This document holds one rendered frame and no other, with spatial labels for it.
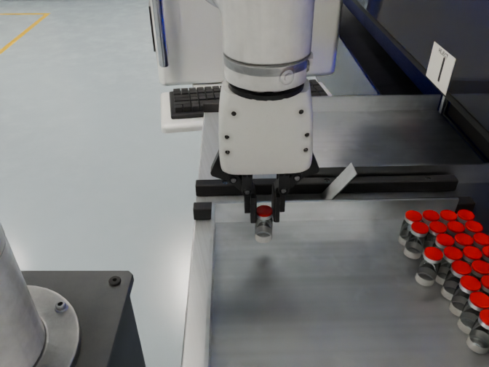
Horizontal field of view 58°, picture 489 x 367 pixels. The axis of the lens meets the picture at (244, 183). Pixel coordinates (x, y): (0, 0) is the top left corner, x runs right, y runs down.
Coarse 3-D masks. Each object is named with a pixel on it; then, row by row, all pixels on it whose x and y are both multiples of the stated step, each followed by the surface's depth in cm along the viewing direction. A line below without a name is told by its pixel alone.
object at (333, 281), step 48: (240, 240) 59; (288, 240) 59; (336, 240) 59; (384, 240) 59; (240, 288) 52; (288, 288) 52; (336, 288) 52; (384, 288) 52; (432, 288) 52; (240, 336) 47; (288, 336) 47; (336, 336) 47; (384, 336) 47; (432, 336) 47
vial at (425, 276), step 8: (432, 248) 51; (424, 256) 51; (432, 256) 50; (440, 256) 50; (424, 264) 51; (432, 264) 50; (440, 264) 51; (416, 272) 53; (424, 272) 51; (432, 272) 51; (416, 280) 53; (424, 280) 52; (432, 280) 52
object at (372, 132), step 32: (320, 96) 88; (352, 96) 89; (384, 96) 89; (416, 96) 89; (320, 128) 84; (352, 128) 84; (384, 128) 84; (416, 128) 84; (448, 128) 84; (320, 160) 75; (352, 160) 75; (384, 160) 75; (416, 160) 75; (448, 160) 75; (480, 160) 75
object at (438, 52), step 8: (432, 48) 75; (440, 48) 72; (432, 56) 75; (440, 56) 72; (448, 56) 69; (432, 64) 75; (440, 64) 72; (448, 64) 69; (432, 72) 75; (448, 72) 69; (432, 80) 75; (440, 80) 72; (448, 80) 70; (440, 88) 72
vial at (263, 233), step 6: (258, 216) 53; (270, 216) 53; (258, 222) 54; (264, 222) 54; (270, 222) 54; (258, 228) 54; (264, 228) 54; (270, 228) 54; (258, 234) 55; (264, 234) 55; (270, 234) 55; (258, 240) 55; (264, 240) 55; (270, 240) 56
